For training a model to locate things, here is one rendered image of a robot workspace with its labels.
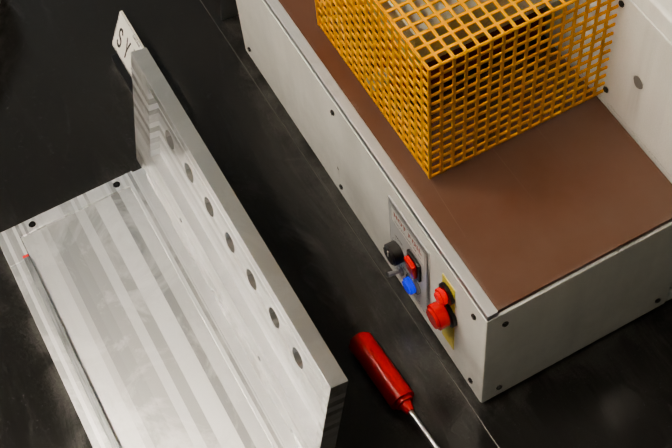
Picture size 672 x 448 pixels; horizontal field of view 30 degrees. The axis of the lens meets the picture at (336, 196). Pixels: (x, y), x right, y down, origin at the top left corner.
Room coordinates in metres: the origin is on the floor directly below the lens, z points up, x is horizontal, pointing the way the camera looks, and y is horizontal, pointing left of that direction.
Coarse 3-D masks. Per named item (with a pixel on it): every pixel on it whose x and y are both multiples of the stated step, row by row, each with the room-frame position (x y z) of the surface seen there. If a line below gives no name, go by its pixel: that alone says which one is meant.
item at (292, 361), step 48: (144, 48) 0.87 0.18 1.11; (144, 96) 0.83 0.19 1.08; (144, 144) 0.83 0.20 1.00; (192, 144) 0.73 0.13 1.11; (192, 192) 0.74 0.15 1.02; (192, 240) 0.71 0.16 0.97; (240, 240) 0.62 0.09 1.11; (240, 288) 0.63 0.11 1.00; (288, 288) 0.56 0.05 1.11; (240, 336) 0.60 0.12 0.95; (288, 336) 0.54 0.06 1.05; (288, 384) 0.52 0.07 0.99; (336, 384) 0.46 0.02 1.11; (336, 432) 0.45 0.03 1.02
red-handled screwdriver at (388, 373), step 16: (368, 336) 0.59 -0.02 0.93; (352, 352) 0.58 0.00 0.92; (368, 352) 0.57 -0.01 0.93; (384, 352) 0.58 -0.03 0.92; (368, 368) 0.56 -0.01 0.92; (384, 368) 0.55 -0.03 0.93; (384, 384) 0.54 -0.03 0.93; (400, 384) 0.53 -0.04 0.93; (400, 400) 0.52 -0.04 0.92; (416, 416) 0.50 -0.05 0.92
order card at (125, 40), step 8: (120, 16) 1.05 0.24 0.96; (120, 24) 1.05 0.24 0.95; (128, 24) 1.04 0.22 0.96; (120, 32) 1.04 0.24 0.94; (128, 32) 1.03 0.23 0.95; (120, 40) 1.04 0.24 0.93; (128, 40) 1.02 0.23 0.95; (136, 40) 1.01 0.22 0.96; (120, 48) 1.03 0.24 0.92; (128, 48) 1.02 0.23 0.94; (136, 48) 1.01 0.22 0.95; (120, 56) 1.03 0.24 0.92; (128, 56) 1.01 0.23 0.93; (128, 64) 1.01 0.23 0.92
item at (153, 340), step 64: (128, 192) 0.82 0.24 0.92; (64, 256) 0.74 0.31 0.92; (128, 256) 0.73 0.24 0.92; (64, 320) 0.66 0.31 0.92; (128, 320) 0.65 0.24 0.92; (192, 320) 0.64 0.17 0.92; (64, 384) 0.58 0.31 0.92; (128, 384) 0.58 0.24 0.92; (192, 384) 0.57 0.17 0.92; (256, 384) 0.56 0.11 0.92
